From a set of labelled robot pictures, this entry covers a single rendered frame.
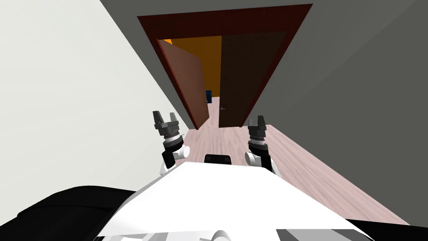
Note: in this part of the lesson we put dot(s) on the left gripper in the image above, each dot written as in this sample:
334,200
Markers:
168,128

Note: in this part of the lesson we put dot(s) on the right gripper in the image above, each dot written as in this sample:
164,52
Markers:
257,131

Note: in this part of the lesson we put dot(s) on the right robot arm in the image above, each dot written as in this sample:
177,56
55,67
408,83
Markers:
259,152

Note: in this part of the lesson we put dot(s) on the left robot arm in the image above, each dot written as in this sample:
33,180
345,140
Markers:
67,217

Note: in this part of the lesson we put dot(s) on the reddish brown door leaf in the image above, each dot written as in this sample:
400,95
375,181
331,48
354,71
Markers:
187,83

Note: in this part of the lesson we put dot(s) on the dark brown door leaf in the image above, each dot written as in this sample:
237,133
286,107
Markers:
249,77

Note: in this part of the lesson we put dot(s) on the dark blue box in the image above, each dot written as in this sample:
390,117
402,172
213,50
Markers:
209,96

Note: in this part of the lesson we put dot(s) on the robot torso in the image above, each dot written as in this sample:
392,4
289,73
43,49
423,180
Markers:
214,197

